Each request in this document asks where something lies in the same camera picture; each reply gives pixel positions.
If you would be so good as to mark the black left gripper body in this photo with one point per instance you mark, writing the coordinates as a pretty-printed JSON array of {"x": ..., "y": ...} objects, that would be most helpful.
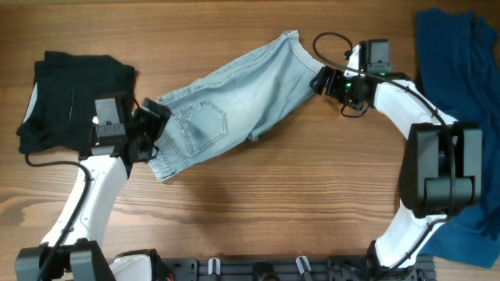
[{"x": 145, "y": 129}]

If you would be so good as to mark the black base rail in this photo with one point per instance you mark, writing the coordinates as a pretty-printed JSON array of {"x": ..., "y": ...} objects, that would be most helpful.
[{"x": 338, "y": 268}]

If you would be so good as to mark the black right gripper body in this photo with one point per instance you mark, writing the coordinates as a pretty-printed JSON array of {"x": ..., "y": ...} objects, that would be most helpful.
[{"x": 344, "y": 88}]

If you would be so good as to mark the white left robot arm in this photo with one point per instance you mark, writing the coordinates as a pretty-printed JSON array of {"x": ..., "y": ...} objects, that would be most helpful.
[{"x": 74, "y": 243}]

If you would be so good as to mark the dark blue shirt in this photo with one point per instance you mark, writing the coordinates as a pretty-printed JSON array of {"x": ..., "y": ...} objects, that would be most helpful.
[{"x": 458, "y": 74}]

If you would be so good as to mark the black folded t-shirt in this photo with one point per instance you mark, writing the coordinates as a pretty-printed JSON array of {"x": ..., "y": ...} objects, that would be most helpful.
[{"x": 67, "y": 87}]

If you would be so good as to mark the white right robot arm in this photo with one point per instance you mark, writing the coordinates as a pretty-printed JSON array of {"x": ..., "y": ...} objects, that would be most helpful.
[{"x": 441, "y": 166}]

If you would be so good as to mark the light blue denim shorts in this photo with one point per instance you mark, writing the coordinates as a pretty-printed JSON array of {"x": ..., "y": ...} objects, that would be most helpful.
[{"x": 236, "y": 102}]

